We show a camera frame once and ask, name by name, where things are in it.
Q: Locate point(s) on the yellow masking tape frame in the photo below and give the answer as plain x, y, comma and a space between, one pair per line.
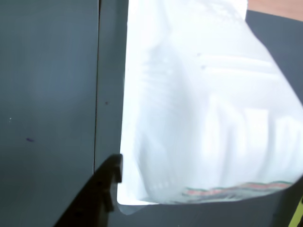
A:
298, 215

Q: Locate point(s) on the white refill pouch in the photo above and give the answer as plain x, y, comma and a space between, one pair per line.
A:
201, 106

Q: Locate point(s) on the dark gray rubber mat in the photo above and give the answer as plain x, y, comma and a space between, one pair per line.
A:
111, 71
47, 94

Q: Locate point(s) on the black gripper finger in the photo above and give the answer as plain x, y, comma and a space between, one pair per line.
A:
94, 189

